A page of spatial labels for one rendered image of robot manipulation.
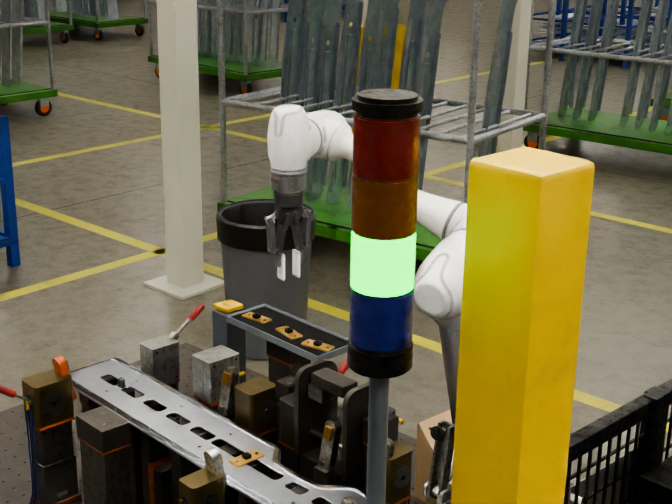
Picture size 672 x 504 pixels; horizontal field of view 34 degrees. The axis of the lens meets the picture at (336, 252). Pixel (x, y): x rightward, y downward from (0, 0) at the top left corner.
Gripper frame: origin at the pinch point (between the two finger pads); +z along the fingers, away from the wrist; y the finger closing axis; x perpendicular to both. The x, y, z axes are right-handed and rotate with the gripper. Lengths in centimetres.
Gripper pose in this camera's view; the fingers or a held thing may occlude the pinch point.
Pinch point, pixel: (288, 265)
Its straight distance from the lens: 280.8
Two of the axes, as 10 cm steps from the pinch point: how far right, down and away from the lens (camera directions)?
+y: -8.4, 1.6, -5.2
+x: 5.4, 2.7, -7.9
